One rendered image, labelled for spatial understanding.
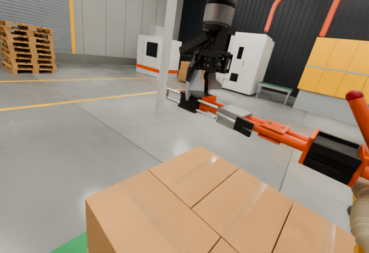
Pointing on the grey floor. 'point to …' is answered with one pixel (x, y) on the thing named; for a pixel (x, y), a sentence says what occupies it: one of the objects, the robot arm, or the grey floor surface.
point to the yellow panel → (334, 78)
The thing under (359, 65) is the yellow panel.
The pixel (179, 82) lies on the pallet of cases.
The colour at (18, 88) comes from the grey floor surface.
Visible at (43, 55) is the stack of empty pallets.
